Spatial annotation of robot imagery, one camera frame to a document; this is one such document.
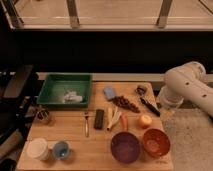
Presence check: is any blue cup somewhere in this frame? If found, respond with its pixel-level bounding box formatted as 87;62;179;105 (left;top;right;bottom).
52;141;70;160

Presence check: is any wooden cutting board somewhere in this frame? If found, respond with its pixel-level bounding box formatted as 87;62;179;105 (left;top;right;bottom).
17;82;174;171

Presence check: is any purple bowl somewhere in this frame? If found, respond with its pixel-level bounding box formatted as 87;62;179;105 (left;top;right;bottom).
110;131;141;164

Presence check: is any black handled knife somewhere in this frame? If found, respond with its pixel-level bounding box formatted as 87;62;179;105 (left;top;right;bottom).
140;98;160;117

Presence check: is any black rectangular block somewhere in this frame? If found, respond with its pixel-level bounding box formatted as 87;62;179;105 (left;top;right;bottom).
94;109;104;129

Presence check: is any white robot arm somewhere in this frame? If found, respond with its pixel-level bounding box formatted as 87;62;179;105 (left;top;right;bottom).
158;61;213;117

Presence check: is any yellow corn with husk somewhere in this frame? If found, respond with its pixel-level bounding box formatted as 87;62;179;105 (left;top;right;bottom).
107;107;121;131

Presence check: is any white cup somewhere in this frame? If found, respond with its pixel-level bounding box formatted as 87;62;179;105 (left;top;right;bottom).
26;138;49;161

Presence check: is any red bowl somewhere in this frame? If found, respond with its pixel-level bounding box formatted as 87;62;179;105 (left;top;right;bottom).
142;129;170;158

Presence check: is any black chair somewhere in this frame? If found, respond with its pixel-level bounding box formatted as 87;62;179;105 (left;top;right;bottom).
0;64;40;171

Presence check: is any blue sponge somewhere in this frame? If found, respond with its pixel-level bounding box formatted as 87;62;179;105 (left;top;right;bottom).
103;87;116;101

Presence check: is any orange carrot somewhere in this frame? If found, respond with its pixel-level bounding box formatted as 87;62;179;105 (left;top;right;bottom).
120;114;128;131

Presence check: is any crumpled white cloth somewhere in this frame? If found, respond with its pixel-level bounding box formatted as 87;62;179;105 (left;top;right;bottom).
63;90;83;103

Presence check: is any yellow red apple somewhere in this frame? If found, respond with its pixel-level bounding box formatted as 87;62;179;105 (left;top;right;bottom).
138;115;152;129

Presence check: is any green plastic tray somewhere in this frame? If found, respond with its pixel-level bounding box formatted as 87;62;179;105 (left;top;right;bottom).
37;73;92;108

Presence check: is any small dark round object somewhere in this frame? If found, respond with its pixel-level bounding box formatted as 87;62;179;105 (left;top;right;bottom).
136;85;147;95

